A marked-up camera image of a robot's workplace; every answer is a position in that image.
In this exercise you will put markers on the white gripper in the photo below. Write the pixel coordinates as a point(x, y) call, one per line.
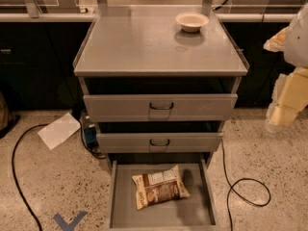
point(297, 45)

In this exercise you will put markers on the brown chip bag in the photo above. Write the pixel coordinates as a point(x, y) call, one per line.
point(159, 187)

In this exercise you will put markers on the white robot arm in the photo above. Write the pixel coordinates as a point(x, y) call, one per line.
point(296, 42)

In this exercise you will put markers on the grey top drawer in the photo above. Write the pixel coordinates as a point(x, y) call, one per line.
point(160, 107)

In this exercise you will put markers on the grey drawer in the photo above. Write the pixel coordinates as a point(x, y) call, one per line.
point(160, 107)
point(195, 213)
point(159, 142)

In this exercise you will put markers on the grey drawer cabinet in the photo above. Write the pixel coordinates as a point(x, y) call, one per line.
point(143, 50)

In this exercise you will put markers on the grey middle drawer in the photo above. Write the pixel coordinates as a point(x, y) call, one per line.
point(159, 142)

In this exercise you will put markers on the grey bottom drawer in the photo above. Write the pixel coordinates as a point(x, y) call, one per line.
point(195, 213)

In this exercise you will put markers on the white paper bowl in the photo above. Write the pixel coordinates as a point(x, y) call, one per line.
point(191, 22)

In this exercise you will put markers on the blue power box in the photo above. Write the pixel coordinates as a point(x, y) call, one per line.
point(90, 137)

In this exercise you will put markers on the white paper sheet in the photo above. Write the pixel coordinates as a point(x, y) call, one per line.
point(59, 130)

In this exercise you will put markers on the tan object at left edge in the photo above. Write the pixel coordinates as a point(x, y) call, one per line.
point(6, 118)

